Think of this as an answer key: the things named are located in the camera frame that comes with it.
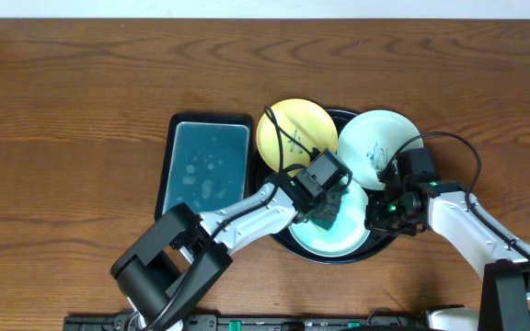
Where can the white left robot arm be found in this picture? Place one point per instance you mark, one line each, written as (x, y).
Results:
(167, 271)

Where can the black rectangular water tray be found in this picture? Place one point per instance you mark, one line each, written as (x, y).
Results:
(206, 161)

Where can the green yellow sponge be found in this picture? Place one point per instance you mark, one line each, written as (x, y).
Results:
(322, 225)

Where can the yellow plate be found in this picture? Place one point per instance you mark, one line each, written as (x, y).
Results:
(305, 127)

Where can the mint plate with large scribble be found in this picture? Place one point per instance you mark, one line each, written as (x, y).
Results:
(368, 141)

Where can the mint plate with small scribble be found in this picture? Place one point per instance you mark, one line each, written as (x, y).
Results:
(347, 233)

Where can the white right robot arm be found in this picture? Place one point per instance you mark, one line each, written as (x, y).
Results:
(501, 259)

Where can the round black serving tray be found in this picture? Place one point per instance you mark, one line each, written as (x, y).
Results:
(258, 170)

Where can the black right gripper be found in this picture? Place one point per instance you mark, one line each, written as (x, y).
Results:
(375, 221)

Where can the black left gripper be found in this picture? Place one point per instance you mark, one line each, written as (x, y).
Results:
(328, 205)

